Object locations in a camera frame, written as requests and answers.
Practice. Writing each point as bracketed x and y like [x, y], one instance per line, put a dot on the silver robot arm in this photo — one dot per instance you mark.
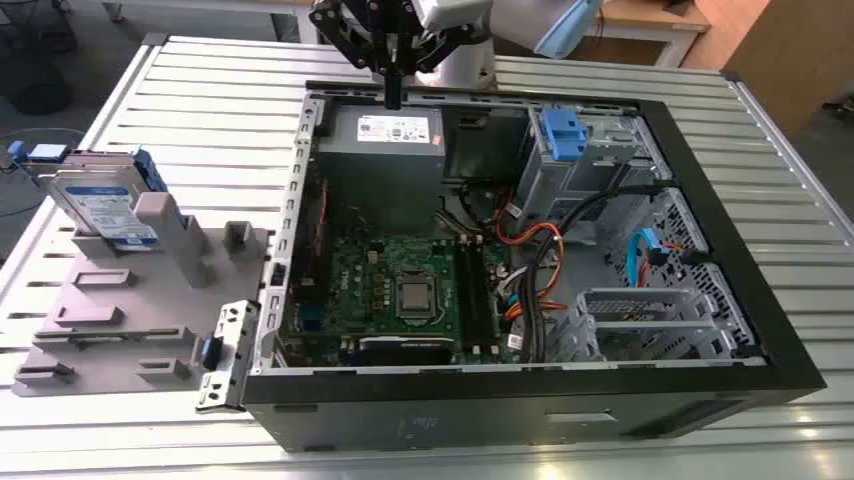
[467, 65]

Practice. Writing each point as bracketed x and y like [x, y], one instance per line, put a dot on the wooden desk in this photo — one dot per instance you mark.
[654, 15]

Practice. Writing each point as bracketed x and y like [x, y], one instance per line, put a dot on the green RAM stick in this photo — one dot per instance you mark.
[106, 339]

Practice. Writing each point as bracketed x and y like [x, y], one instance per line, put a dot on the silver CPU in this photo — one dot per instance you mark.
[416, 297]

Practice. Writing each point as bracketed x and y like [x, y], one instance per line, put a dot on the green motherboard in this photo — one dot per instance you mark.
[360, 260]

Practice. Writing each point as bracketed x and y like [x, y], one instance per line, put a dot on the black RAM slot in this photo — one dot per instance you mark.
[483, 295]
[467, 295]

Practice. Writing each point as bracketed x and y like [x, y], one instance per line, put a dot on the grey power supply unit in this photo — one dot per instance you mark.
[380, 175]

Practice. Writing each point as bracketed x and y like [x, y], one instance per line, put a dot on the black graphics card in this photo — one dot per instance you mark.
[407, 350]

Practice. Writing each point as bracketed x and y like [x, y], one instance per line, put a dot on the blue bracket latch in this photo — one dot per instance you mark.
[213, 350]

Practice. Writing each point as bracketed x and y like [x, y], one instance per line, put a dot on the hard disk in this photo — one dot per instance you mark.
[100, 205]

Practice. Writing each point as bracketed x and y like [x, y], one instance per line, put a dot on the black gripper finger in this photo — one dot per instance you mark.
[347, 42]
[453, 45]

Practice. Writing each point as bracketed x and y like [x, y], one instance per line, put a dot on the CPU socket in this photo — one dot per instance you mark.
[396, 300]

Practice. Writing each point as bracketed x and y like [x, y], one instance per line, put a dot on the grey parts rack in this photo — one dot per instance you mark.
[147, 310]

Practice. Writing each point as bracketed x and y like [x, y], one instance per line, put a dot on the wooden cabinet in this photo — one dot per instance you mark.
[787, 50]

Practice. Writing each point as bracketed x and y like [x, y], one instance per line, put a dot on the black round bin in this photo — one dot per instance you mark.
[33, 85]

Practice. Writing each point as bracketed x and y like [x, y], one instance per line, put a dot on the silver drive cage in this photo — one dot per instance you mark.
[587, 175]

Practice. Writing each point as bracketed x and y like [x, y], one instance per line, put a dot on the black PC case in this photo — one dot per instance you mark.
[467, 415]

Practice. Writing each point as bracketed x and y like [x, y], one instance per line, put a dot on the white desk frame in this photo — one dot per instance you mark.
[200, 7]

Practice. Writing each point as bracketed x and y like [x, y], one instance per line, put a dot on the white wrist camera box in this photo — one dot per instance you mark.
[440, 12]

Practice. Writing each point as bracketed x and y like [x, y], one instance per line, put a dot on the silver card retention bracket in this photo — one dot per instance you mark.
[233, 325]

